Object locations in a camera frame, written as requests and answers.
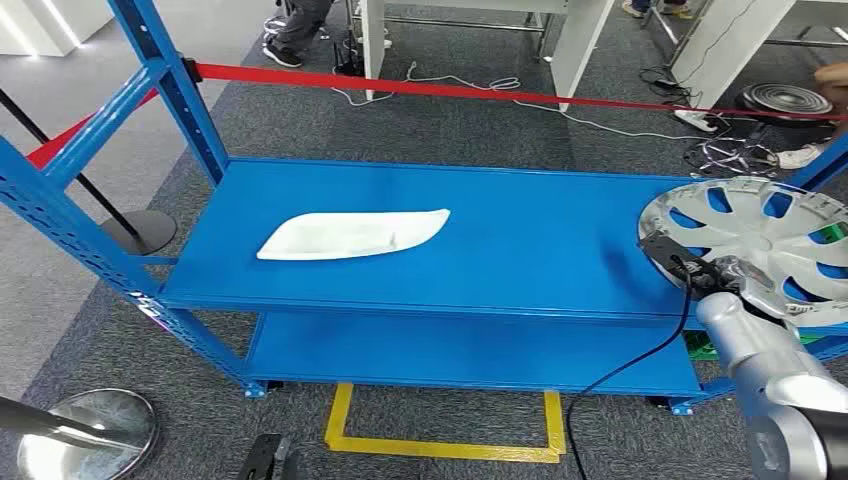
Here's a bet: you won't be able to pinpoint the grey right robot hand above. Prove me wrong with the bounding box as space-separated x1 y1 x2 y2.
685 254 786 319

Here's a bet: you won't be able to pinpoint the silver plastic wheel hubcap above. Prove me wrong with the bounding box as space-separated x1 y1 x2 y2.
637 176 848 329

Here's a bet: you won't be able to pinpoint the blue metal shelf rack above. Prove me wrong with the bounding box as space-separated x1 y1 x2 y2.
0 0 848 417

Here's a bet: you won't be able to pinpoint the white plastic car part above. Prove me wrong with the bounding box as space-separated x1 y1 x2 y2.
256 208 452 262

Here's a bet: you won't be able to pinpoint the white power strip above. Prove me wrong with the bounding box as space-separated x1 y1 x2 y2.
674 109 721 133

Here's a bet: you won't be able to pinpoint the black round stool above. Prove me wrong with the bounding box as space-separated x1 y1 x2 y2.
682 82 836 179

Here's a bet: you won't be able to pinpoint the white desk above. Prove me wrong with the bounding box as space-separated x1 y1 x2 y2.
669 0 848 114
354 0 617 113

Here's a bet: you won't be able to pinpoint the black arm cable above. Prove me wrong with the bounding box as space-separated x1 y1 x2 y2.
564 254 696 480

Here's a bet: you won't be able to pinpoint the right wrist camera unit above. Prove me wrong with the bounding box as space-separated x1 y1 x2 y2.
637 231 697 287

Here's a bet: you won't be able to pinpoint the black floor cables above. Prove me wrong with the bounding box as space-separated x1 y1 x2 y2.
639 62 707 111

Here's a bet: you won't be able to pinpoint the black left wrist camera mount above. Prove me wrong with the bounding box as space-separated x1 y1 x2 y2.
237 433 301 480

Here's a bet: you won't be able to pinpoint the black stanchion post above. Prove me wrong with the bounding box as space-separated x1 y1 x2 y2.
0 87 179 257

